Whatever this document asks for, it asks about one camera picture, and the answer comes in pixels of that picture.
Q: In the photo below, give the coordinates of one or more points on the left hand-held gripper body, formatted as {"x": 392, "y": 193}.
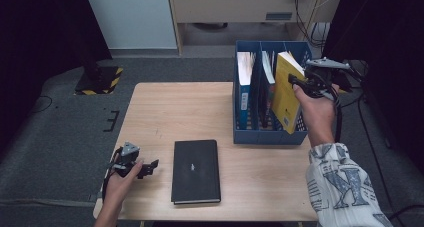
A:
{"x": 126, "y": 158}

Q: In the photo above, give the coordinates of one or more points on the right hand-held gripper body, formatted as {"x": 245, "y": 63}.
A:
{"x": 320, "y": 82}

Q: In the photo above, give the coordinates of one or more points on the yellow paperback book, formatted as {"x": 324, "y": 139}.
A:
{"x": 285, "y": 97}

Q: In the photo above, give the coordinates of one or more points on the illustrated blue paperback book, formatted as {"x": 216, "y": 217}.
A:
{"x": 266, "y": 87}

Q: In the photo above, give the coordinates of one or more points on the black hardcover book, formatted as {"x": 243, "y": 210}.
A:
{"x": 196, "y": 173}

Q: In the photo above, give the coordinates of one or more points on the blue plastic file rack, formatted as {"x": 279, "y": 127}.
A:
{"x": 260, "y": 137}

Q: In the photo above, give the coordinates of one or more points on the person's left hand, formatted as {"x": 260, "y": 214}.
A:
{"x": 118, "y": 187}

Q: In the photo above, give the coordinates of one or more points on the person's right hand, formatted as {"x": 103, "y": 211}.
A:
{"x": 318, "y": 117}

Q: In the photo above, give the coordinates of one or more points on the grey tape strip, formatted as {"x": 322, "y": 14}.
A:
{"x": 95, "y": 197}

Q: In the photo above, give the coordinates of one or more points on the grey cabinet label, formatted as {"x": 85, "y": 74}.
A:
{"x": 278, "y": 16}

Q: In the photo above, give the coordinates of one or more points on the black stand with striped base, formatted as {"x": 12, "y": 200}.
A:
{"x": 100, "y": 80}

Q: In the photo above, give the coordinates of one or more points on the black curtain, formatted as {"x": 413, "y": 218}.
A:
{"x": 393, "y": 37}
{"x": 33, "y": 37}

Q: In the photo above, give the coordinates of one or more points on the beige wooden cabinet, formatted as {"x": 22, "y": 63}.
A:
{"x": 233, "y": 5}

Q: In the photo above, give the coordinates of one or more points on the white panel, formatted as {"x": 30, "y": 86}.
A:
{"x": 133, "y": 17}

